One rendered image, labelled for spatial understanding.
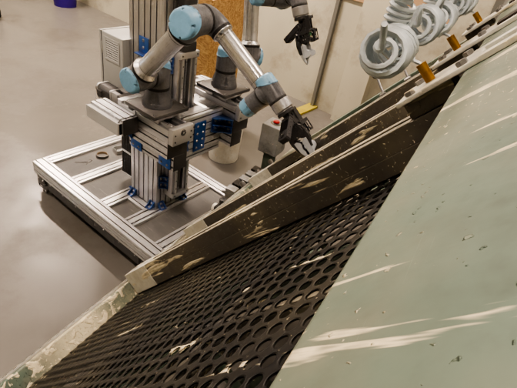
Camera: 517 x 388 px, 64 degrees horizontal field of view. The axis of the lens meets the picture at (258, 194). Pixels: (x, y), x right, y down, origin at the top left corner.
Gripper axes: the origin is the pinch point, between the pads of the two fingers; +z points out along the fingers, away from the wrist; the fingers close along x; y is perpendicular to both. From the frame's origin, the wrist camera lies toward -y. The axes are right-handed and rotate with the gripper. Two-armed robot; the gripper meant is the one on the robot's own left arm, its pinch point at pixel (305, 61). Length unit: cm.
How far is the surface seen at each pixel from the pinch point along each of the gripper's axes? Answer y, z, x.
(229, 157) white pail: -147, 68, 73
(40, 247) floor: -151, 73, -95
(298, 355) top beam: 109, 6, -163
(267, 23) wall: -221, -46, 257
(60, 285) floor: -120, 89, -102
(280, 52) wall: -210, -10, 257
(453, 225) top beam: 113, 3, -156
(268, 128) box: -35.9, 31.1, 4.7
